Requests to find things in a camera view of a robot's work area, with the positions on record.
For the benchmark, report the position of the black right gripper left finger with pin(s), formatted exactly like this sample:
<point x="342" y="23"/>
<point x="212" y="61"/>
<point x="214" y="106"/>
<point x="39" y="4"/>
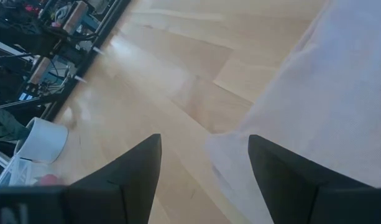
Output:
<point x="115" y="196"/>

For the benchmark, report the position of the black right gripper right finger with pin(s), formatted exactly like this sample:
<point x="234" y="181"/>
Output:
<point x="296" y="196"/>

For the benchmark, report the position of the clear plastic tupperware container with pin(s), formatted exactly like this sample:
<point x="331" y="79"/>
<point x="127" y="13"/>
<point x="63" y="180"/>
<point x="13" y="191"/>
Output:
<point x="19" y="172"/>

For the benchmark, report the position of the red strawberry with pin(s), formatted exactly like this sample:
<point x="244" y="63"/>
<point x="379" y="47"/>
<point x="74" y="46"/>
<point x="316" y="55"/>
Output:
<point x="49" y="180"/>

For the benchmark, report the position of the white cup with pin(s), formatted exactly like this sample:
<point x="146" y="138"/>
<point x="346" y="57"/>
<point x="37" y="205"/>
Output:
<point x="44" y="140"/>

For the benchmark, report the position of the folded beige towel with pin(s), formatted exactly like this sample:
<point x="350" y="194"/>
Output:
<point x="317" y="93"/>

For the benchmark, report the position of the green artificial plant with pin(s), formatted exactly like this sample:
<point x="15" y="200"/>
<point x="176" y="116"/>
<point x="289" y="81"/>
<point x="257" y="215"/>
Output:
<point x="3" y="124"/>

